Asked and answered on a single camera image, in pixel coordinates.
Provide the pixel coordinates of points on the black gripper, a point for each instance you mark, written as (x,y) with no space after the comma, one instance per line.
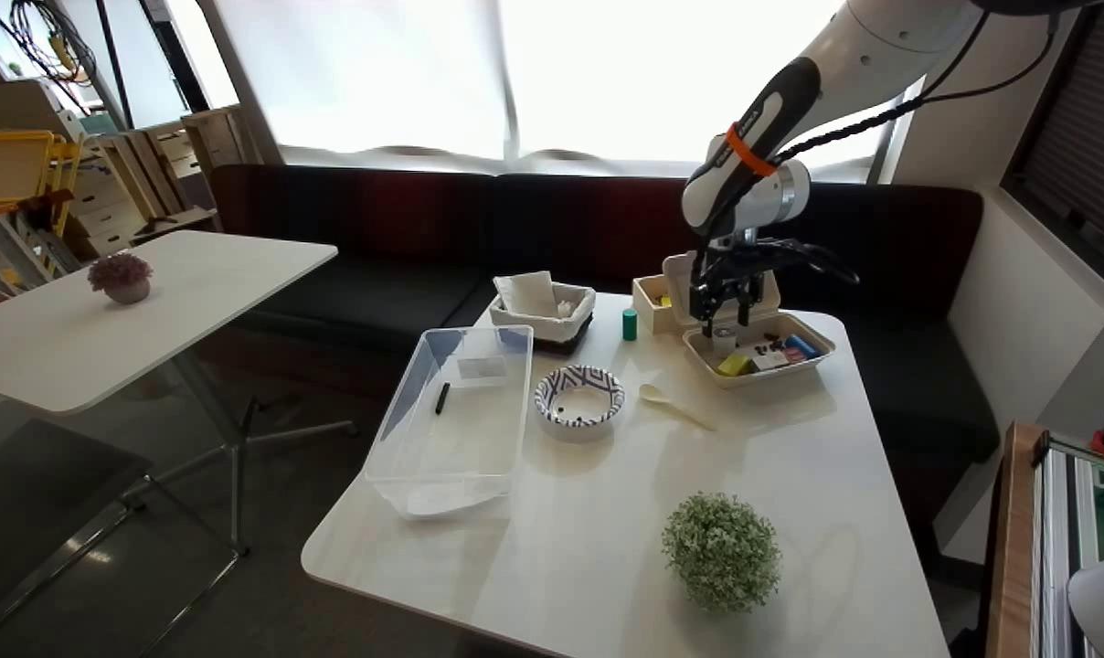
(748,261)

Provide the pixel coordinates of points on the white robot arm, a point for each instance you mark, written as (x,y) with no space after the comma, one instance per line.
(847,62)

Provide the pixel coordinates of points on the small green cylinder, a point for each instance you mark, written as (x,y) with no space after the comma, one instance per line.
(629,324)

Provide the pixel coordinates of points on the yellow block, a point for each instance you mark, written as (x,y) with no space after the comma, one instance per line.
(736,365)

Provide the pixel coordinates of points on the small white block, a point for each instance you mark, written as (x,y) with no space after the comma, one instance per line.
(774,360)

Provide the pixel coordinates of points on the small beige cardboard box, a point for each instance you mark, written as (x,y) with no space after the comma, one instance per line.
(650,297)

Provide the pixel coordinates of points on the blue block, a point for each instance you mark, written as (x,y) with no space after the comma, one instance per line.
(802,344)

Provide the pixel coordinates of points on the beige clamshell takeout box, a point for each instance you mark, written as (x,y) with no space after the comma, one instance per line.
(808,334)

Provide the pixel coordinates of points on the white plastic spoon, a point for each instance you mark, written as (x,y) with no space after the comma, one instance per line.
(675,408)

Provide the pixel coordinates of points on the black plastic tray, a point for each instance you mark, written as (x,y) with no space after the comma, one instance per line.
(579,339)

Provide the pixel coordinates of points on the white square plastic container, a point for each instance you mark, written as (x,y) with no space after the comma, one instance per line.
(563,316)

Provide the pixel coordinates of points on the blue patterned paper bowl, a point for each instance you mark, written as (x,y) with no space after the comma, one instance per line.
(575,399)

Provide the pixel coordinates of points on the white folded paper napkin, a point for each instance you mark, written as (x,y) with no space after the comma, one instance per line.
(528,294)

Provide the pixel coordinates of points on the round green artificial plant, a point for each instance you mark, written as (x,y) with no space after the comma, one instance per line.
(722,554)

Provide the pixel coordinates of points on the black marker pen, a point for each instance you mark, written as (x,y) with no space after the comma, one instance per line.
(441,399)

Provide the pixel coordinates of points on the clear plastic storage bin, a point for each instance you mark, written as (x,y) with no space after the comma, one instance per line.
(454,451)

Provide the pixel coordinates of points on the dark upholstered bench sofa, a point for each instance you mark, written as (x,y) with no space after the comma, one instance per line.
(391,231)

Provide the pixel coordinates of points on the wooden board edge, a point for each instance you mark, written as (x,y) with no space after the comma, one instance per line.
(1015,551)

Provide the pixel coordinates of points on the dark window blind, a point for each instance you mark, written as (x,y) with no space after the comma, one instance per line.
(1082,132)

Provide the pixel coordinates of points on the light wooden shelf unit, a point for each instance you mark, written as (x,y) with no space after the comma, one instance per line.
(153,170)

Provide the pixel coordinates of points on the dark red round object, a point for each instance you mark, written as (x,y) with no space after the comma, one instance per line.
(121,278)

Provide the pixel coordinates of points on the white side table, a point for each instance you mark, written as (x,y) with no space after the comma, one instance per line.
(77,342)

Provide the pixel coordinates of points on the yellow metal rack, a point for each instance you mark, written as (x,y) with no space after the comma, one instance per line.
(15,168)

